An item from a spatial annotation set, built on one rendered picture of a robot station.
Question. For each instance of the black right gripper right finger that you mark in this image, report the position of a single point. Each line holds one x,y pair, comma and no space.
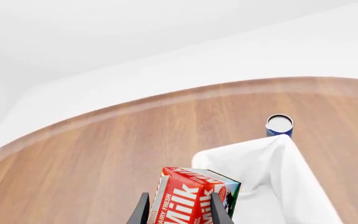
220,211

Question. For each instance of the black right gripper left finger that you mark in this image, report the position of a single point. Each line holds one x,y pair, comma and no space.
140,212

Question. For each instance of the red and white milk carton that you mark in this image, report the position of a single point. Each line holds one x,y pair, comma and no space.
185,193

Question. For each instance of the white basket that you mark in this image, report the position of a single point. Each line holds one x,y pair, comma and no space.
269,177

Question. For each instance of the blue tin with silver lid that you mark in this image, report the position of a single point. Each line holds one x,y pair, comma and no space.
279,126

